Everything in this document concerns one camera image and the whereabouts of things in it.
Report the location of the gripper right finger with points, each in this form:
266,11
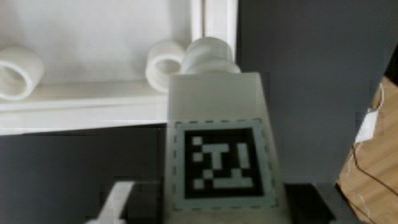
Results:
335,204

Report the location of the white square table top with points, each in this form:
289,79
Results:
88,53

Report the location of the white table leg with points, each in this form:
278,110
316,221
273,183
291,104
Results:
222,183

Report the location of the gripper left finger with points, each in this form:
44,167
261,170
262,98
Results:
111,208

